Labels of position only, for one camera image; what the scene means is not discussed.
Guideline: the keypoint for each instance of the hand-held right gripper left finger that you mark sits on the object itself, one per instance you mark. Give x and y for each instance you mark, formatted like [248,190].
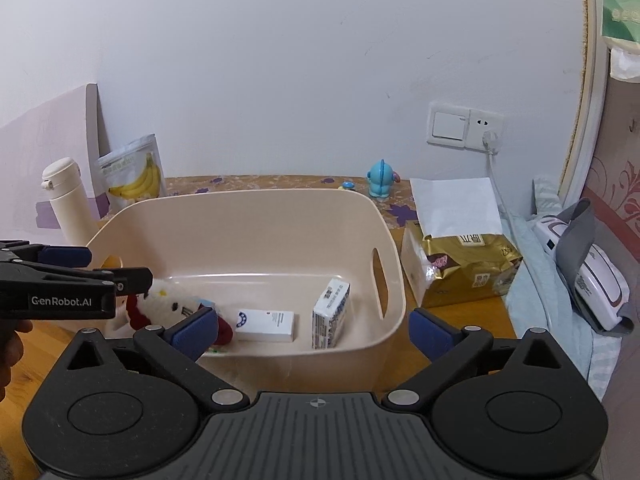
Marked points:
[197,332]

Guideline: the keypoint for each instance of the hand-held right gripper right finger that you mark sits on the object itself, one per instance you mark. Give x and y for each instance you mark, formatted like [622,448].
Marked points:
[427,332]

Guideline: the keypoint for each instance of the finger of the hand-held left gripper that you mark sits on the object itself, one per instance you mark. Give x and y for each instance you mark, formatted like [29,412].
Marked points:
[130,280]
[67,255]

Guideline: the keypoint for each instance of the white and red cat plush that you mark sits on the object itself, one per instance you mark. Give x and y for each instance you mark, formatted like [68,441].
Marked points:
[165,305]

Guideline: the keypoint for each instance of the small white box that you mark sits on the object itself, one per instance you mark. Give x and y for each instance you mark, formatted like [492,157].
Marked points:
[265,325]

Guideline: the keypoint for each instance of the blue and white tissue pack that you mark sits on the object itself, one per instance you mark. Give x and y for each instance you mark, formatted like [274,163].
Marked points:
[330,315]

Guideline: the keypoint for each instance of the beige plastic storage bin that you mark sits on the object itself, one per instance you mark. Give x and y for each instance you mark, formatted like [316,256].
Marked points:
[260,240]

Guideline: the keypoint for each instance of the person's left hand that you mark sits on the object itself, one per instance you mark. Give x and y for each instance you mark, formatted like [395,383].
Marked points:
[10,355]

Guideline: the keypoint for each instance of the white thermos bottle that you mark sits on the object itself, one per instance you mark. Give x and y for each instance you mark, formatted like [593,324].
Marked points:
[70,205]

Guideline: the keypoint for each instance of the gold foil bag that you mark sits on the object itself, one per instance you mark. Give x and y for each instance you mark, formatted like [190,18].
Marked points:
[465,270]

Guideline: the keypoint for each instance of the banana chips bag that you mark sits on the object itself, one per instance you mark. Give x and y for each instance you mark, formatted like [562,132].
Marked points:
[132,175]

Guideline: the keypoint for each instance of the light blue bedsheet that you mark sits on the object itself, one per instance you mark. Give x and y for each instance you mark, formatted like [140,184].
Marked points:
[545,305]

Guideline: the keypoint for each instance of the purple and white board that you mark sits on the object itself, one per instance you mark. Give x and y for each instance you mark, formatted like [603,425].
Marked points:
[45,130]

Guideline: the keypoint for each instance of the white paper sheet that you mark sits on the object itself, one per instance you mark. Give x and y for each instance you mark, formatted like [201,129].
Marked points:
[455,205]

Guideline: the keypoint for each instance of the blue toy figure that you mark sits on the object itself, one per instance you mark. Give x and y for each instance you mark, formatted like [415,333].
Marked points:
[381,180]

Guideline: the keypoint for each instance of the small colourful toy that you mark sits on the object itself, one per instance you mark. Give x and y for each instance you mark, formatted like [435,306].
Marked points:
[346,185]

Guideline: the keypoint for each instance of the white blood pressure monitor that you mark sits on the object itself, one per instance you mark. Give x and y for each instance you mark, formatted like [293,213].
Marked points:
[602,280]

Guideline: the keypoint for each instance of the white power plug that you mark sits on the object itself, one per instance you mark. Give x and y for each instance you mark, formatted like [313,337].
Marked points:
[491,141]

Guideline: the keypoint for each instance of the green tissue box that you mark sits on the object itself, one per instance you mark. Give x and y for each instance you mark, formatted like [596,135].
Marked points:
[622,10]

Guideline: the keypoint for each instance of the white wall switch socket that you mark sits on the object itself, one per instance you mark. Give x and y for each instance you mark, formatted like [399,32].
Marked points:
[450,125]

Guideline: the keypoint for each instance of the white curved frame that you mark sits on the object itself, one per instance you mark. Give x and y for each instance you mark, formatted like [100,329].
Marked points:
[587,85]

